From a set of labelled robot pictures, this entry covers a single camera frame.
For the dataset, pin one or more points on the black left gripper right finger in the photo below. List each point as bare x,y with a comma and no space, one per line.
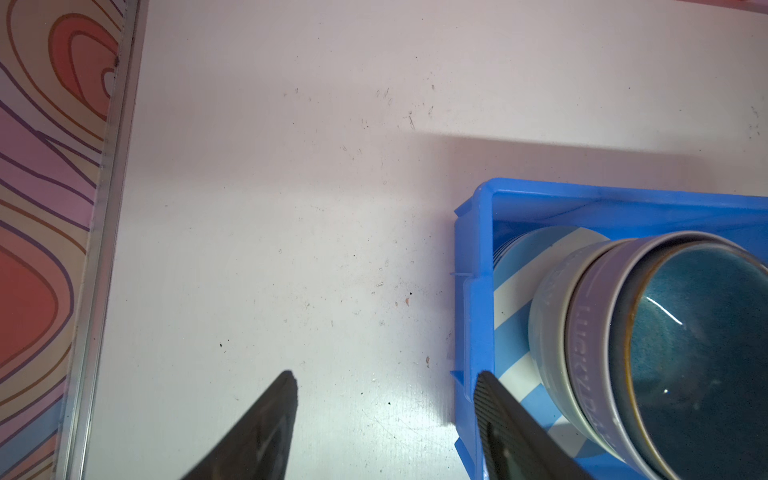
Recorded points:
514,445

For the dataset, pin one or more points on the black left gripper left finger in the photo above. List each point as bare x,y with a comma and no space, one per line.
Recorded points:
257,447

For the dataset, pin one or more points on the grey purple bowl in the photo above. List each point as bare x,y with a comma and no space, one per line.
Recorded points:
587,338

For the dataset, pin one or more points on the dark blue bowl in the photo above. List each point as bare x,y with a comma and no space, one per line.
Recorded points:
688,361

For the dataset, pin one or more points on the blue plastic bin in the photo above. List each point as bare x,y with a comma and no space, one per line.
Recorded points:
501,210

